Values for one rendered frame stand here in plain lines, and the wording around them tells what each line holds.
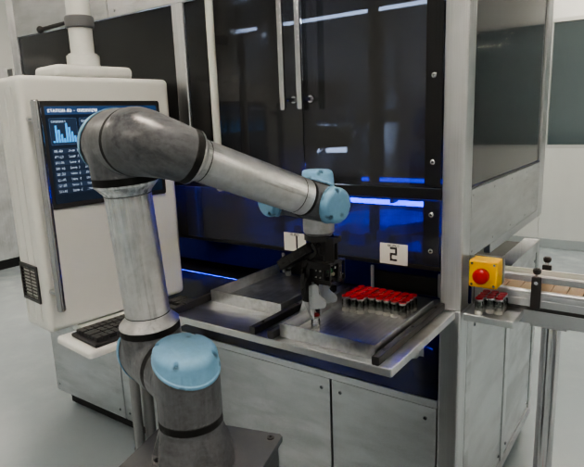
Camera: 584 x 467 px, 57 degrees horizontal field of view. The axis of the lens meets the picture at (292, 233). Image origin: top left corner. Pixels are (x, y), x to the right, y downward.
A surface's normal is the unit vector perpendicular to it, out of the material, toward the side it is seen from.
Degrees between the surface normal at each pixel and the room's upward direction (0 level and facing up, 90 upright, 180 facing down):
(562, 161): 90
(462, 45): 90
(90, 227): 90
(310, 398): 90
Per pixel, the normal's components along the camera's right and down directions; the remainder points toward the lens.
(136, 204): 0.59, 0.15
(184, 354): 0.04, -0.95
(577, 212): -0.58, 0.19
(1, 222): 0.82, 0.09
